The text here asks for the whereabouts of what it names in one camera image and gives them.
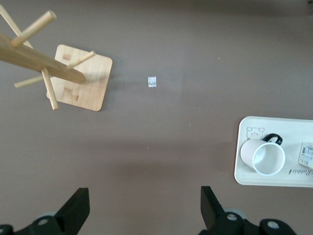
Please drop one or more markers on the white smiley face mug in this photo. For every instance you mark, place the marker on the white smiley face mug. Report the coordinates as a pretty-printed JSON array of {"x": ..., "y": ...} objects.
[{"x": 249, "y": 151}]

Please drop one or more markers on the cream rabbit print tray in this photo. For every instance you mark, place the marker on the cream rabbit print tray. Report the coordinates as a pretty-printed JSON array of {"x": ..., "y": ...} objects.
[{"x": 293, "y": 127}]

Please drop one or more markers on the blue white milk carton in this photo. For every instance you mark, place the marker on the blue white milk carton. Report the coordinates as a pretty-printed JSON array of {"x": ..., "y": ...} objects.
[{"x": 306, "y": 154}]

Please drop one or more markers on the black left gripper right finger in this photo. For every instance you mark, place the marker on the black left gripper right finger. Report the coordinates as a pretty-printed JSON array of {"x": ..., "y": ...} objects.
[{"x": 220, "y": 226}]

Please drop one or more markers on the wooden mug tree stand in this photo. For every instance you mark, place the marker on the wooden mug tree stand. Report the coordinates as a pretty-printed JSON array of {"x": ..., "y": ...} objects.
[{"x": 80, "y": 80}]

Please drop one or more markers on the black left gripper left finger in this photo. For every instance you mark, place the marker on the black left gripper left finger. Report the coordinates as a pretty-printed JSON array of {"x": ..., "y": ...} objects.
[{"x": 63, "y": 225}]

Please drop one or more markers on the small clear tape patch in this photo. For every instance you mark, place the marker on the small clear tape patch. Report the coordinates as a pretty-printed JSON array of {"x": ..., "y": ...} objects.
[{"x": 152, "y": 82}]

